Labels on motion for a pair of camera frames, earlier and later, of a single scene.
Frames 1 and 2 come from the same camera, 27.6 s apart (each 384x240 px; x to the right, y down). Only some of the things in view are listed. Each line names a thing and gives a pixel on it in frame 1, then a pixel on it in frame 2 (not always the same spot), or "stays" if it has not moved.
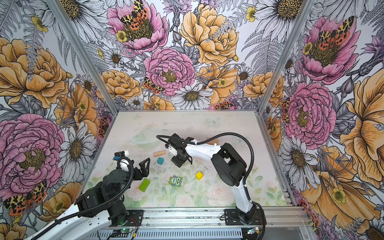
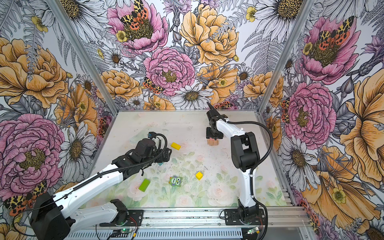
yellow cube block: [199, 175] stays
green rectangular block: [144, 185] stays
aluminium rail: [212, 218] stays
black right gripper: [177, 162] to [208, 134]
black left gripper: [145, 171] to [166, 156]
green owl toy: [175, 180] stays
